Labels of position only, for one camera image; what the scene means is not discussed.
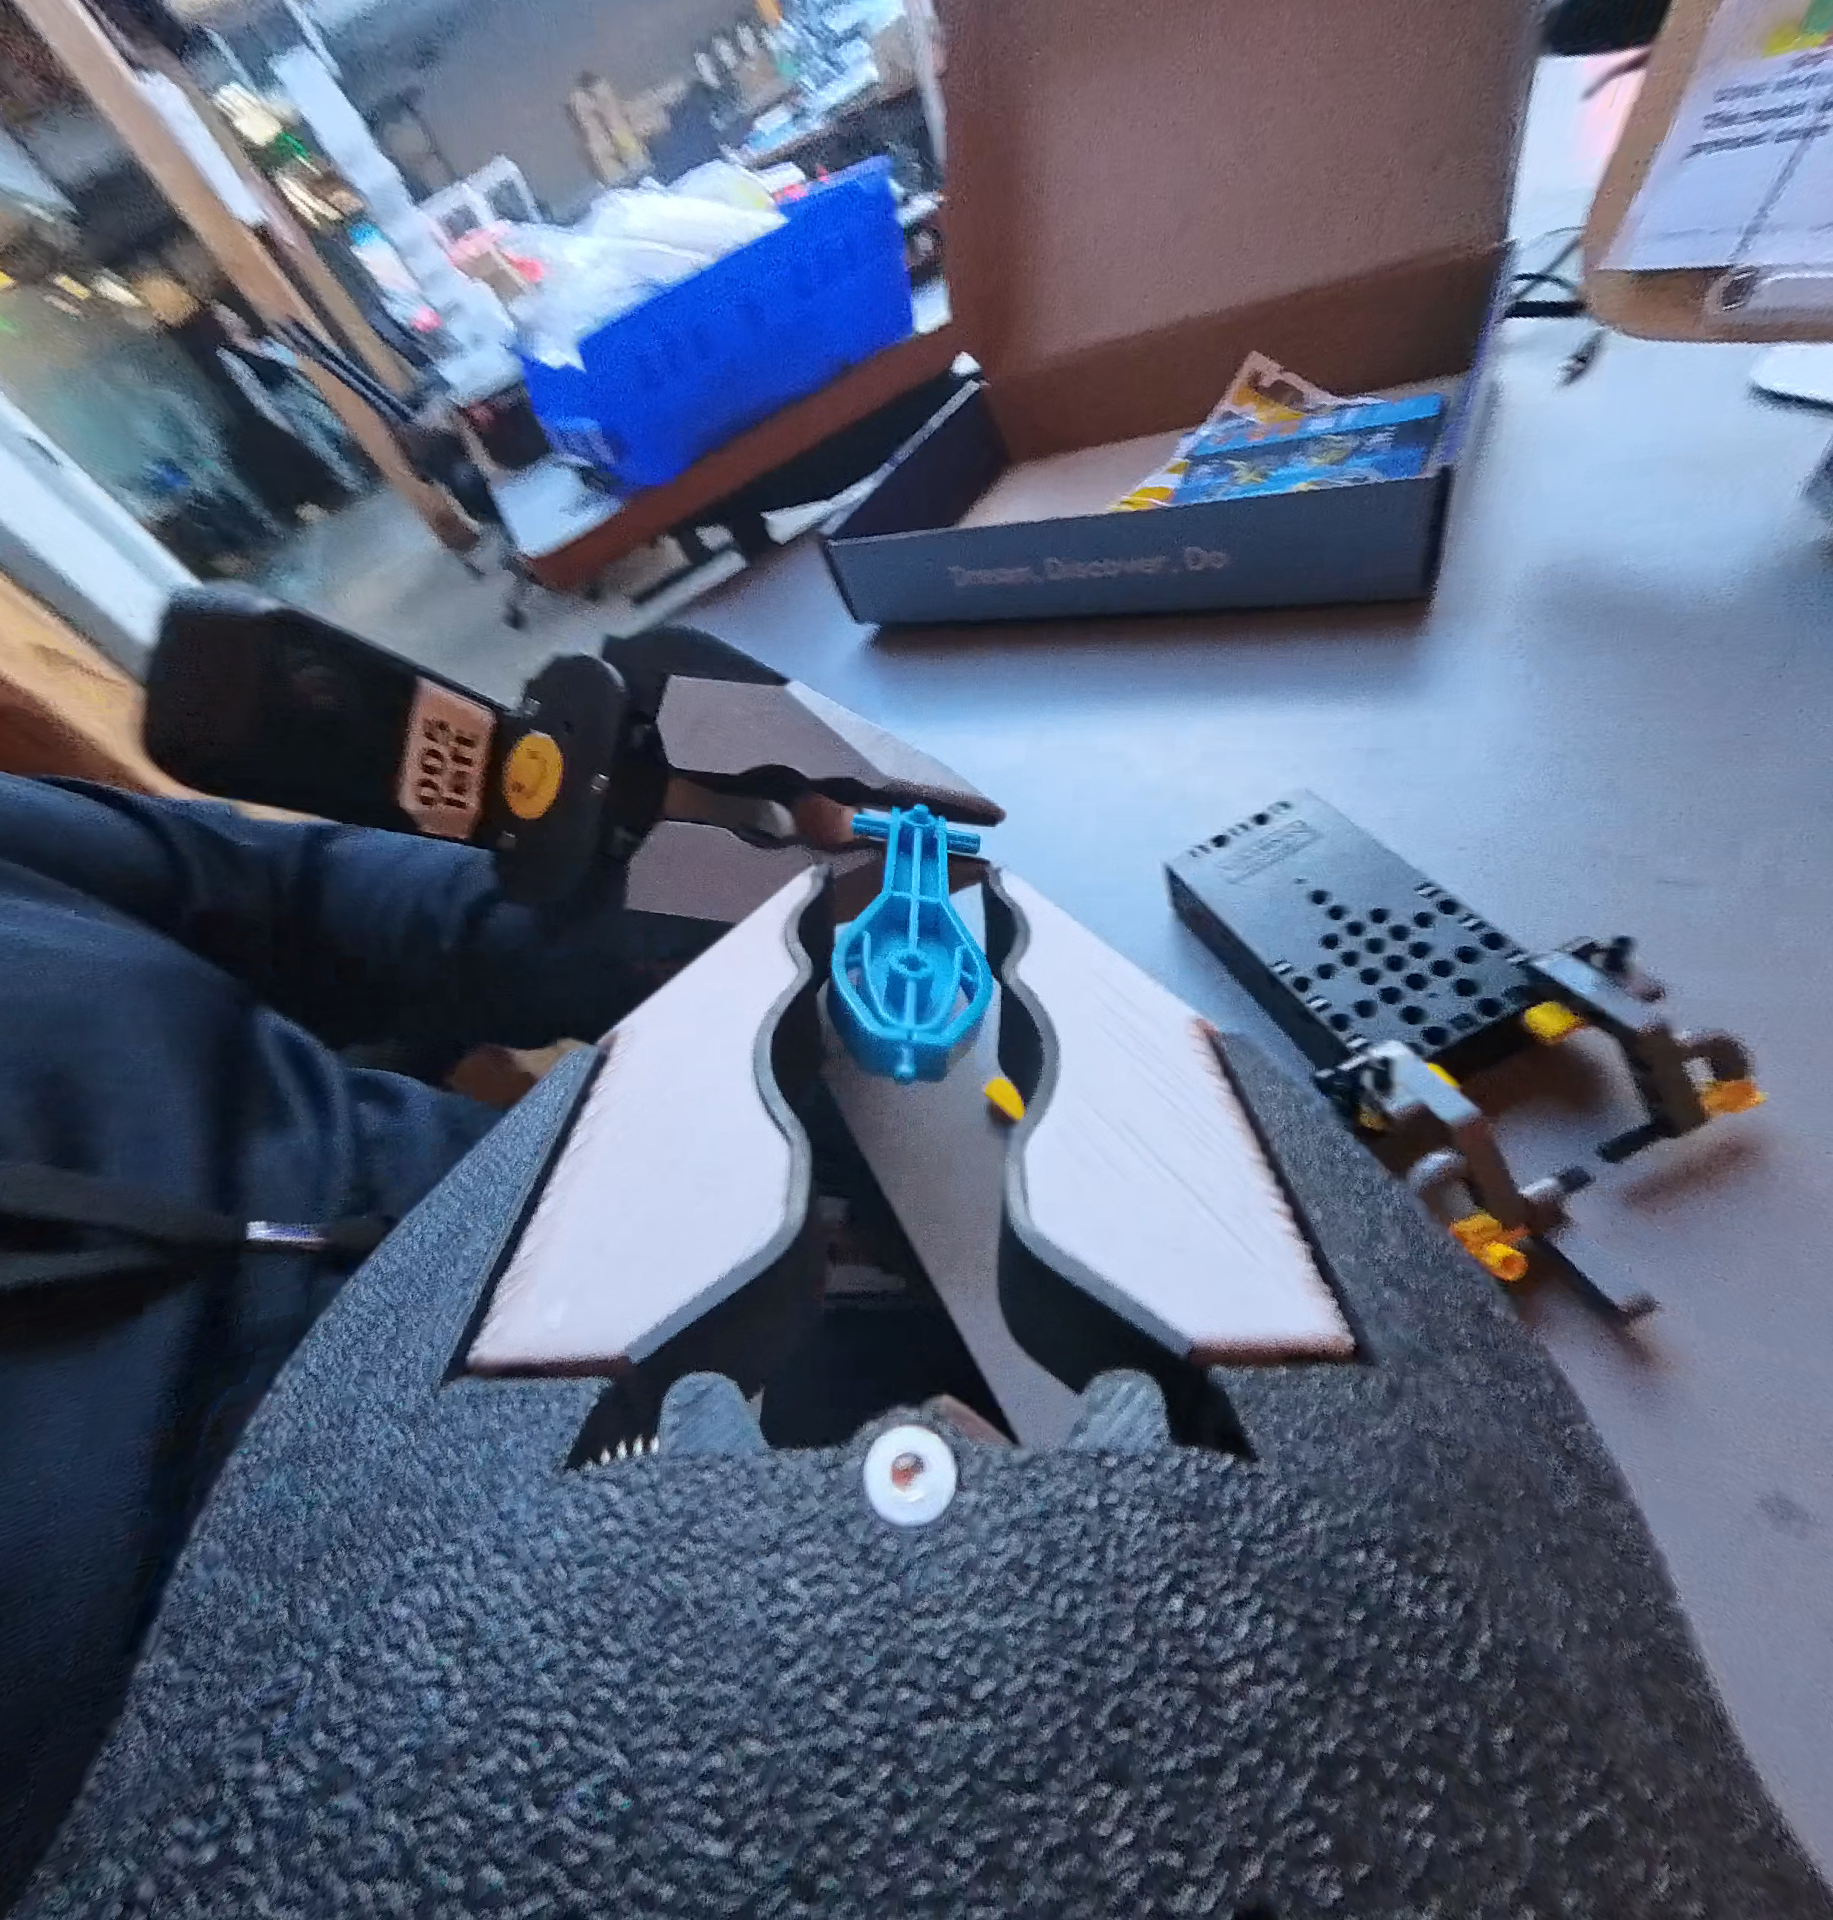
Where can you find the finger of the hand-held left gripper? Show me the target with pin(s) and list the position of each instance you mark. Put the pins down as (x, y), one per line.
(826, 735)
(721, 862)

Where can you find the open cardboard box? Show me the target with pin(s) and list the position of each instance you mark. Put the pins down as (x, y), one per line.
(1230, 150)

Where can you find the wooden post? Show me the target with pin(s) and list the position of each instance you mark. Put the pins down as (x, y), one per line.
(234, 241)

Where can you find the person's dark clothed torso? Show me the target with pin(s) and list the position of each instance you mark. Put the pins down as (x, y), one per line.
(77, 1500)

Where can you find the colourful instruction booklet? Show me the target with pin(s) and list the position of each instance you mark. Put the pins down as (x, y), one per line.
(1305, 450)

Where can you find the white plastic bag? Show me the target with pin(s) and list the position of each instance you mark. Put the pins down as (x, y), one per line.
(661, 232)

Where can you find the grey desk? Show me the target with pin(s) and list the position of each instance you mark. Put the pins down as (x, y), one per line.
(1606, 720)

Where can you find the blue storage bin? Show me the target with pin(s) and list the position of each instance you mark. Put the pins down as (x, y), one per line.
(736, 345)

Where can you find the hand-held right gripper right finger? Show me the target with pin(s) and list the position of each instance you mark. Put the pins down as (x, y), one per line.
(1156, 1184)

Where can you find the grey brick frame assembly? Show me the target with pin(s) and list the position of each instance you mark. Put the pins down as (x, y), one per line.
(1659, 1050)

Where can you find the black perforated brick block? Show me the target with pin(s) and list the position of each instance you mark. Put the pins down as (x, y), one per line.
(1350, 931)

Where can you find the small yellow brick piece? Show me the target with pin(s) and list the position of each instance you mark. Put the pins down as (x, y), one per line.
(1004, 1100)

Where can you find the cardboard instruction board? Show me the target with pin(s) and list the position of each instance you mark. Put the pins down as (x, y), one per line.
(1742, 150)

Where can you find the person's left forearm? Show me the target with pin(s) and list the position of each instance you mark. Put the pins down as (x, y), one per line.
(256, 931)

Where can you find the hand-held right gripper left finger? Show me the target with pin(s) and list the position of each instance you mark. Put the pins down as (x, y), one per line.
(661, 1184)

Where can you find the blue brick separator tool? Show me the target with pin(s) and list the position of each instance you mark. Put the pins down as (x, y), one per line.
(911, 968)

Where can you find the brown background table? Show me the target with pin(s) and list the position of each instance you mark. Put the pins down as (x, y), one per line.
(676, 511)

